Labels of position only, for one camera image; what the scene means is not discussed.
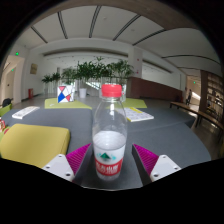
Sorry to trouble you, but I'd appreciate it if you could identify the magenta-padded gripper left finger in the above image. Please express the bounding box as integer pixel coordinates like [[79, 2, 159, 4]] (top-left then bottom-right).
[[42, 143, 97, 188]]

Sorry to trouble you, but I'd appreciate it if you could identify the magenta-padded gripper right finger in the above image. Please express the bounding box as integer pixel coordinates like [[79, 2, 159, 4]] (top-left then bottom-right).
[[131, 143, 183, 187]]

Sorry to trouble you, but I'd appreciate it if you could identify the clear red-capped water bottle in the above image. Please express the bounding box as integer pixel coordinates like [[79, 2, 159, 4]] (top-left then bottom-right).
[[91, 83, 129, 182]]

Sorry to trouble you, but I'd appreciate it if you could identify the white yellow-edged booklet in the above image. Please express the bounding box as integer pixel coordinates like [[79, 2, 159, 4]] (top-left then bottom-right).
[[124, 106, 155, 123]]

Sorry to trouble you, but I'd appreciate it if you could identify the long wooden bench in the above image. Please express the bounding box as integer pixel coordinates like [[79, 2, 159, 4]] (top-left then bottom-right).
[[169, 101, 224, 134]]

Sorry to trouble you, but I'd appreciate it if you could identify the white printed booklet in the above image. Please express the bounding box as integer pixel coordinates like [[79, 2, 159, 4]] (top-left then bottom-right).
[[11, 105, 41, 120]]

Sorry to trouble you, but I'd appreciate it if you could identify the white red blue polyhedron box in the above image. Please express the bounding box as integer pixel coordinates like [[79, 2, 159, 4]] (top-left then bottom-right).
[[56, 84, 76, 104]]

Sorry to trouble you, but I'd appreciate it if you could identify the person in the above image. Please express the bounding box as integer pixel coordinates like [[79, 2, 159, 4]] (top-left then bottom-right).
[[185, 88, 193, 106]]

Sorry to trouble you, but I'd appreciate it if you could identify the green armchair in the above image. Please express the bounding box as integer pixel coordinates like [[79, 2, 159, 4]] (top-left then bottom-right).
[[0, 103, 14, 118]]

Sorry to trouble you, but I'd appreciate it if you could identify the brown wooden counter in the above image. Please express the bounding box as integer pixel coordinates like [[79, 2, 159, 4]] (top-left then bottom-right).
[[126, 77, 184, 103]]

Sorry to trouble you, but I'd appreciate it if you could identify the wooden shelf unit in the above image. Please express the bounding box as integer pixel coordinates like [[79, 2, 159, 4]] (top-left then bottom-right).
[[205, 72, 224, 126]]

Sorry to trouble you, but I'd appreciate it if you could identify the row of potted green plants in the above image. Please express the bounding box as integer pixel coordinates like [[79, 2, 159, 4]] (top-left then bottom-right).
[[41, 56, 135, 99]]

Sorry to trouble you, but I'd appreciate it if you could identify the framed wall picture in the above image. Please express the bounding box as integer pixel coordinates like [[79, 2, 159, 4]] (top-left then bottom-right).
[[29, 63, 39, 75]]

